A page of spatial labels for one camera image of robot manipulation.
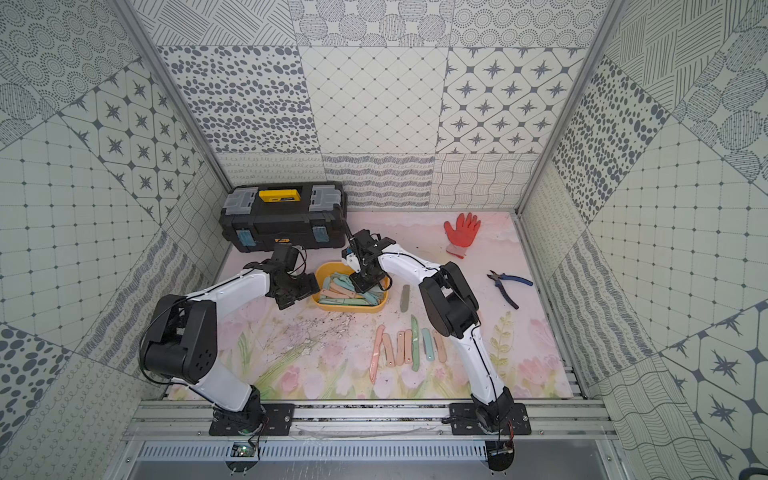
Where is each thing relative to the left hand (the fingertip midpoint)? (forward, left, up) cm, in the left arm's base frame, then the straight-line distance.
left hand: (317, 293), depth 93 cm
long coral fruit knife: (-21, -19, -5) cm, 29 cm away
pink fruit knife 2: (-15, -29, -5) cm, 33 cm away
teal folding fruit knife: (-14, -35, -4) cm, 38 cm away
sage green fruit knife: (+2, -28, -6) cm, 29 cm away
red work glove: (+29, -50, -4) cm, 58 cm away
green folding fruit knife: (-12, -31, -5) cm, 34 cm away
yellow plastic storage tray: (+9, -2, +1) cm, 9 cm away
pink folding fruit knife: (-15, -23, -5) cm, 28 cm away
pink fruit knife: (-15, -27, -4) cm, 31 cm away
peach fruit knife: (-15, -38, -5) cm, 41 cm away
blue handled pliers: (+8, -60, -4) cm, 60 cm away
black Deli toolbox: (+19, +20, +14) cm, 31 cm away
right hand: (+3, -14, -2) cm, 15 cm away
